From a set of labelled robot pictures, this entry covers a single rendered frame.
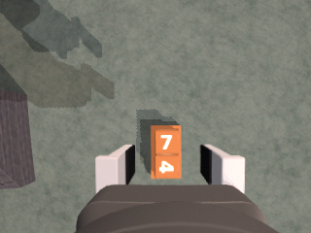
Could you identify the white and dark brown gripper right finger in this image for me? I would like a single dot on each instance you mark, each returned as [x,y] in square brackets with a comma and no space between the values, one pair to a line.
[218,167]

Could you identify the orange cube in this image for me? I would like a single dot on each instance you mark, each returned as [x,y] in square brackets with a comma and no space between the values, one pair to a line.
[166,141]
[166,166]

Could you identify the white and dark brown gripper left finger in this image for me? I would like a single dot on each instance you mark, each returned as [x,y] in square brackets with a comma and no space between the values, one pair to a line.
[116,168]

